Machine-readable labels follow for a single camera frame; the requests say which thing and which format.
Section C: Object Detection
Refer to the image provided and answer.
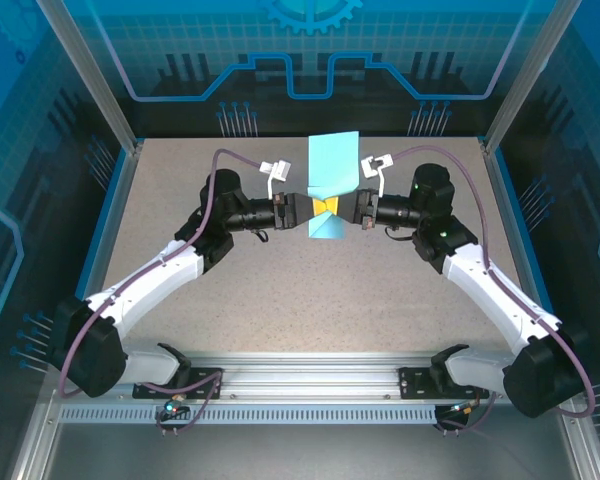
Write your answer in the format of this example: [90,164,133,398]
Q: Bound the light blue paper sheet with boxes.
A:
[305,130,361,242]

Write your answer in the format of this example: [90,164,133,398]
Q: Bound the grey metal shelf panel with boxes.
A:
[9,389,600,480]

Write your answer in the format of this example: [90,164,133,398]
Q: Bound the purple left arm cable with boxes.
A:
[57,148,264,436]

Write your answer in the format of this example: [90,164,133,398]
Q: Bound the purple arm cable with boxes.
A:
[57,148,264,436]
[390,146,597,436]

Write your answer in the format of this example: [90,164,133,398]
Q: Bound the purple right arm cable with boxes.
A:
[390,146,597,436]

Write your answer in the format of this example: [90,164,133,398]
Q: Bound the aluminium side rail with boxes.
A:
[482,144,556,364]
[62,144,144,364]

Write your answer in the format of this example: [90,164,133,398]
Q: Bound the aluminium mounting rail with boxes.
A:
[44,351,579,404]

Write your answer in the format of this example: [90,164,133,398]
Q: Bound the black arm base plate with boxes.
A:
[397,366,492,401]
[132,366,225,401]

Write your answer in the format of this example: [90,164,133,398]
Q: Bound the aluminium frame post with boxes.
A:
[482,0,584,156]
[33,0,144,156]

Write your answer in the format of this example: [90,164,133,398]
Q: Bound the cable connector with green light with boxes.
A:
[162,394,189,416]
[447,399,481,417]

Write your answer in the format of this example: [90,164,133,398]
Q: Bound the slotted grey cable duct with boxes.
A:
[58,404,449,426]

